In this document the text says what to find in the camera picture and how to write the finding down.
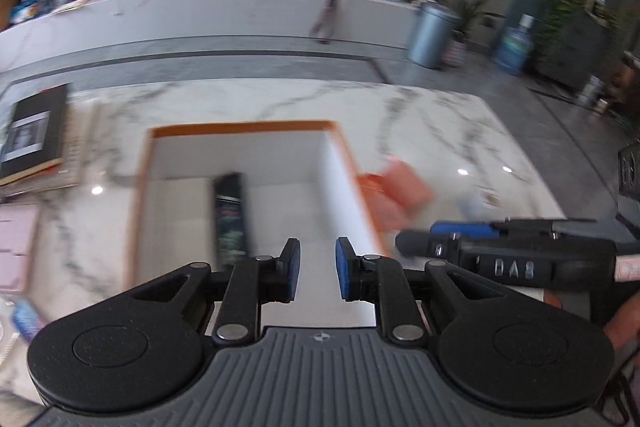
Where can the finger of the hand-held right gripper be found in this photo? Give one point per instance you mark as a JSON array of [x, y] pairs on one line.
[[425, 246], [462, 228]]

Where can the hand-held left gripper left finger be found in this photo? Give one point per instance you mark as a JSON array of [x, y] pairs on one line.
[[290, 269]]

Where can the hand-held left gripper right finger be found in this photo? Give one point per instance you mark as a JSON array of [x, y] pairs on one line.
[[345, 269]]

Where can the pink bottle with label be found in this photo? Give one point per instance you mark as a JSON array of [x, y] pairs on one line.
[[407, 184]]

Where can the pink pump bottle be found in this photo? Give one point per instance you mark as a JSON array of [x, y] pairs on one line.
[[377, 202]]

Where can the orange cardboard box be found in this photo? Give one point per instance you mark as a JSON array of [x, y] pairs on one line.
[[280, 147]]

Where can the person's right forearm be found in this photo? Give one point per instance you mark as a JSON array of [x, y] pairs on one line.
[[625, 324]]

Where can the black shampoo bottle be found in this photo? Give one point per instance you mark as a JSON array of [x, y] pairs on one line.
[[231, 217]]

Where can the blue water jug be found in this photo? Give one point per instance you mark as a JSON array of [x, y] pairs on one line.
[[515, 49]]

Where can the grey trash can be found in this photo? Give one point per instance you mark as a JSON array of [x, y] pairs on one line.
[[432, 37]]

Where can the grey cabinet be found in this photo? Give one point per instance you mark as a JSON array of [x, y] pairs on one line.
[[567, 52]]

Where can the potted plant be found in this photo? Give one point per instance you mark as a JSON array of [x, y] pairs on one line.
[[470, 22]]

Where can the green leafy plant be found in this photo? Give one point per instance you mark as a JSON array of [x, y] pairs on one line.
[[562, 7]]

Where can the beige book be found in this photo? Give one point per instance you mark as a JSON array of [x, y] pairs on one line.
[[75, 152]]

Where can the white marble counter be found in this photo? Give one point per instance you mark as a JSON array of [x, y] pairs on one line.
[[200, 14]]

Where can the pink case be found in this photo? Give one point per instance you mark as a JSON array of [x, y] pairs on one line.
[[15, 247]]

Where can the black book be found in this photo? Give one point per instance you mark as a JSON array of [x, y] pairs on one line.
[[32, 132]]

